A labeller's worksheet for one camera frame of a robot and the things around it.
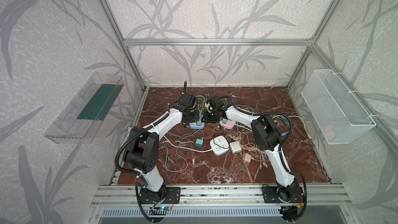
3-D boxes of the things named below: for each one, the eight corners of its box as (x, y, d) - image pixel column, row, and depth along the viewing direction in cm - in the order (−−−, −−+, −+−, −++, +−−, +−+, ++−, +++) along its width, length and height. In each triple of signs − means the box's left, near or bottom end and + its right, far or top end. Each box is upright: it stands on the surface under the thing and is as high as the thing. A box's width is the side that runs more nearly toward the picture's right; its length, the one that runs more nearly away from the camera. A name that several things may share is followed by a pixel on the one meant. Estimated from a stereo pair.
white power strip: (215, 158, 88) (215, 155, 85) (208, 142, 94) (208, 139, 90) (230, 151, 90) (231, 148, 87) (222, 136, 96) (223, 133, 93)
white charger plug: (233, 154, 88) (233, 152, 86) (229, 144, 92) (229, 142, 90) (241, 151, 89) (242, 150, 87) (237, 142, 93) (238, 140, 91)
